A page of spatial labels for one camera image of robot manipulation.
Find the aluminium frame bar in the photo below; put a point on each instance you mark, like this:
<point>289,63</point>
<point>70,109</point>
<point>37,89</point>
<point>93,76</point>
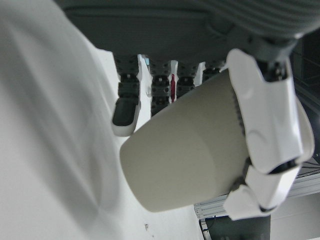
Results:
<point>215,207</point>

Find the beige paper cup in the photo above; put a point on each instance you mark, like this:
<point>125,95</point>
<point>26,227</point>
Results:
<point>180,155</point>

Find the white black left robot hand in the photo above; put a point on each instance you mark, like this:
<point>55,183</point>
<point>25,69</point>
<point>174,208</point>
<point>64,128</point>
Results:
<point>175,30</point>

